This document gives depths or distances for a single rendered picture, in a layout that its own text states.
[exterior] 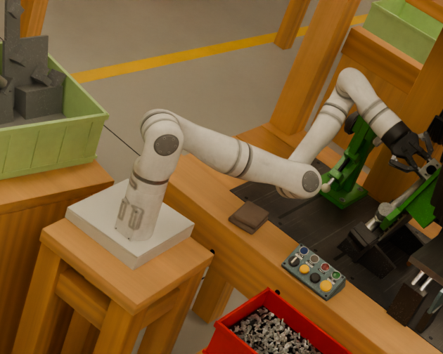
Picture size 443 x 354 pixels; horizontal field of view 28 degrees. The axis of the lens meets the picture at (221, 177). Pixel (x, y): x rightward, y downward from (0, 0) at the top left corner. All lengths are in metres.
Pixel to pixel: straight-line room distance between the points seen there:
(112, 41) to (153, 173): 3.03
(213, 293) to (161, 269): 1.12
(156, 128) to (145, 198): 0.19
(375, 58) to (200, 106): 2.07
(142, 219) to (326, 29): 0.93
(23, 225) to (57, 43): 2.53
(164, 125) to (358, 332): 0.70
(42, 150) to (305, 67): 0.88
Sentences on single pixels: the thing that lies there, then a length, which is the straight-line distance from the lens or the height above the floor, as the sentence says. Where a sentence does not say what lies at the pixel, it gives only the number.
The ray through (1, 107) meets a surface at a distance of 2.54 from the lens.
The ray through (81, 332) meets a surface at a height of 0.37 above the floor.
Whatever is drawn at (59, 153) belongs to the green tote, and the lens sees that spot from 2.49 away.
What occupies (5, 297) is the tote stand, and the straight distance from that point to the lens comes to 2.64.
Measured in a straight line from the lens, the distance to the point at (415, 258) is 2.13.
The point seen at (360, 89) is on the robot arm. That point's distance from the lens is 2.37.
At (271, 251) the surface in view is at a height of 0.90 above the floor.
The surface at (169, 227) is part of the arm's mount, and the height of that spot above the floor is 0.89.
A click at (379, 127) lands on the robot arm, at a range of 2.36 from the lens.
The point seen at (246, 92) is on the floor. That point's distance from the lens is 5.01.
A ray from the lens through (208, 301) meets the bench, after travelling 3.34.
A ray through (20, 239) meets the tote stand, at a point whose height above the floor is 0.64.
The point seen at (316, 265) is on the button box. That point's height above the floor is 0.94.
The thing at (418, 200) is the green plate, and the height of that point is 1.16.
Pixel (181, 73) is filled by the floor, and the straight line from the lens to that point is 4.96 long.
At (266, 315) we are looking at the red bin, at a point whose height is 0.87.
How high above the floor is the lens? 2.24
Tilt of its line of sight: 32 degrees down
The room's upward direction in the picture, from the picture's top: 22 degrees clockwise
